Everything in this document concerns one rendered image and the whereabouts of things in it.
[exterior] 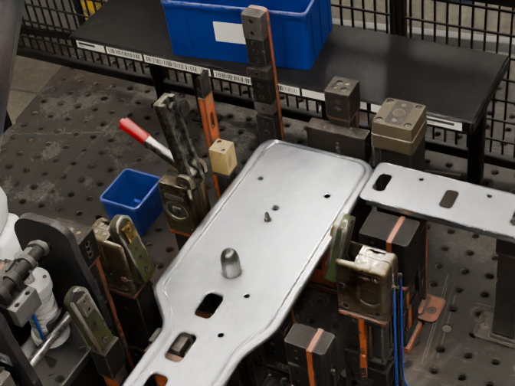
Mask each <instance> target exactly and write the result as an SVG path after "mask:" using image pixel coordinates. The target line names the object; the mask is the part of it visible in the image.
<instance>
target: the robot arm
mask: <svg viewBox="0 0 515 386"><path fill-rule="evenodd" d="M24 5H25V0H0V149H1V144H2V135H3V130H4V125H5V116H6V111H7V105H8V97H9V92H10V86H11V80H12V78H13V72H14V67H15V58H16V53H17V48H18V39H19V34H20V29H21V20H22V15H23V10H24ZM18 219H19V217H18V216H17V215H15V214H11V213H8V206H7V196H6V194H5V193H4V191H3V190H2V188H1V187H0V259H1V260H4V259H7V260H14V259H15V258H14V255H15V253H16V252H18V251H22V249H21V247H20V244H19V242H18V239H17V237H16V235H15V231H14V226H15V222H16V221H17V220H18Z"/></svg>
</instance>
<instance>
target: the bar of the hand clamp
mask: <svg viewBox="0 0 515 386"><path fill-rule="evenodd" d="M151 107H152V108H153V109H154V110H155V112H156V115H157V118H158V121H159V124H160V126H161V128H162V131H163V134H164V136H165V138H166V141H167V144H168V146H169V150H170V152H171V154H172V157H173V160H174V162H175V165H176V168H177V170H178V172H179V174H183V175H187V176H188V177H190V178H191V179H192V181H193V185H194V188H195V187H196V184H195V181H194V178H203V177H204V173H203V171H202V167H201V165H200V162H199V160H198V156H197V154H196V152H195V148H194V146H193V144H192V140H191V137H190V135H189V131H188V129H187V127H186V124H185V121H184V119H183V117H186V116H187V115H188V113H189V103H188V101H187V100H179V101H178V102H177V99H176V97H175V94H171V93H164V94H163V95H162V96H161V97H160V98H159V99H158V100H157V101H156V102H155V103H152V105H151ZM188 164H189V165H190V166H191V167H193V168H196V170H197V174H196V176H195V177H194V178H193V177H192V173H191V171H190V168H189V165H188Z"/></svg>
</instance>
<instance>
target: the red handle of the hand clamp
mask: <svg viewBox="0 0 515 386"><path fill-rule="evenodd" d="M119 124H120V128H121V129H122V130H123V131H124V132H126V133H127V134H129V135H130V136H132V137H133V138H134V139H135V140H136V141H138V142H139V143H141V144H142V145H145V146H146V147H147V148H149V149H150V150H152V151H153V152H154V153H155V154H157V155H158V156H159V157H161V158H162V159H164V160H165V161H166V162H168V163H169V164H170V165H172V166H173V167H174V168H176V165H175V162H174V160H173V157H172V154H171V152H170V150H168V149H167V148H166V147H165V146H163V145H162V144H161V143H159V142H158V141H156V140H155V139H154V138H153V137H151V136H150V134H148V132H146V131H145V130H144V129H142V128H141V127H139V126H138V125H136V124H135V123H134V122H133V121H132V120H130V119H129V118H125V119H124V118H122V119H121V120H120V121H119ZM188 165H189V164H188ZM189 168H190V171H191V173H192V177H193V178H194V177H195V176H196V174H197V170H196V168H193V167H191V166H190V165H189ZM176 169H177V168H176Z"/></svg>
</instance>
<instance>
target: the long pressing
mask: <svg viewBox="0 0 515 386"><path fill-rule="evenodd" d="M371 174H372V167H371V166H370V165H369V163H367V162H365V161H363V160H362V159H357V158H353V157H349V156H346V155H340V154H337V153H334V152H328V151H324V150H321V149H315V148H312V147H309V146H302V145H299V144H296V143H292V142H287V141H282V140H277V139H269V140H267V141H265V142H263V143H261V144H260V145H259V146H258V147H257V148H256V150H255V151H254V153H253V154H252V155H251V157H250V158H249V160H247V162H246V163H245V164H244V166H243V167H242V169H241V170H240V172H239V173H238V174H237V175H236V176H235V178H234V179H233V181H232V182H231V184H230V185H229V186H228V187H227V188H226V190H225V191H224V192H223V194H222V195H221V197H220V198H219V199H218V200H217V201H216V203H215V204H214V206H213V207H212V209H211V210H210V211H209V212H208V213H207V215H206V216H205V218H204V219H203V220H202V222H201V223H200V225H199V226H198V227H197V228H196V229H195V231H194V232H193V233H192V235H191V236H190V238H189V239H188V240H187V241H186V242H185V244H184V245H183V247H182V248H181V250H180V251H179V252H178V253H177V254H176V256H175V257H174V259H173V260H172V262H171V263H170V264H169V265H168V266H167V268H166V269H165V271H164V272H163V273H162V275H161V276H160V277H159V279H158V280H157V281H156V284H155V286H154V296H155V299H156V303H157V306H158V309H159V313H160V315H161V318H162V328H161V330H160V332H159V334H158V335H157V336H156V338H155V339H154V341H153V342H152V344H151V345H150V347H148V349H147V350H146V352H145V353H144V355H143V356H142V358H141V359H140V360H139V362H138V363H137V364H136V366H135V367H134V369H133V370H132V371H131V372H130V374H129V376H128V377H127V378H126V380H125V381H124V382H123V384H122V385H121V386H143V385H144V384H145V383H146V382H147V380H148V379H149V377H150V376H151V375H160V376H163V377H165V378H166V379H167V382H166V385H165V386H226V385H227V383H228V382H229V380H230V379H231V376H232V375H233V374H234V372H235V371H236V369H237V367H238V366H239V365H240V363H241V361H242V360H243V359H244V358H245V357H246V356H247V355H249V354H250V353H251V352H253V351H254V350H255V349H256V348H258V347H259V346H261V345H263V344H264V343H265V342H266V341H268V340H269V339H271V338H272V337H273V336H274V335H275V334H276V333H277V332H278V331H279V330H280V328H281V326H282V325H283V324H284V321H285V320H286V318H287V317H288V315H289V314H290V311H291V310H292V308H293V307H294V305H295V304H296V302H297V300H298V299H299V297H300V295H301V294H302V292H303V291H304V289H305V287H306V286H307V284H308V283H309V281H310V279H311V277H312V276H313V274H314V273H315V271H316V270H317V267H318V266H319V265H320V263H321V261H322V260H323V258H324V257H325V255H326V253H327V251H328V250H329V248H330V244H331V240H332V237H330V229H331V227H332V226H333V224H334V222H335V220H336V219H337V218H338V216H339V215H340V214H341V213H342V212H345V213H347V214H351V213H352V211H353V209H354V207H355V206H356V204H357V203H358V201H359V199H360V196H359V194H360V192H361V191H362V189H363V187H364V186H365V184H366V183H367V181H368V180H369V177H370V176H371ZM259 177H262V178H263V179H262V180H258V178H259ZM324 195H330V196H329V197H328V198H325V197H324ZM275 204H276V205H277V206H278V207H279V209H278V210H276V211H274V210H273V209H272V208H273V206H274V205H275ZM266 211H267V212H268V213H269V215H270V219H271V221H269V222H265V221H264V219H265V216H264V213H265V212H266ZM227 247H231V248H234V249H235V250H236V251H237V252H238V255H239V257H240V261H241V268H242V272H241V275H240V276H238V277H235V278H231V279H230V278H227V277H225V276H224V275H223V274H222V269H221V262H220V256H221V252H222V251H223V250H224V249H225V248H227ZM208 294H215V295H217V296H221V297H222V298H223V300H222V302H221V304H220V305H219V307H218V308H217V309H216V311H215V313H214V314H213V316H212V317H210V318H208V319H205V318H202V317H200V316H197V315H196V314H195V311H196V310H197V308H198V307H199V306H200V304H201V303H202V301H203V300H204V298H205V297H206V296H207V295H208ZM245 294H249V295H250V296H249V297H248V298H245V297H244V295H245ZM183 332H185V333H188V334H191V335H194V336H195V337H196V340H195V342H194V343H193V345H192V347H191V348H190V349H189V350H188V352H187V353H186V355H185V357H184V358H183V359H182V360H181V361H172V360H169V359H167V358H166V353H167V351H168V350H169V349H170V347H171V346H172V344H173V343H174V341H175V340H176V339H177V337H178V336H179V335H180V334H181V333H183ZM219 333H223V334H224V336H223V337H221V338H219V337H218V334H219Z"/></svg>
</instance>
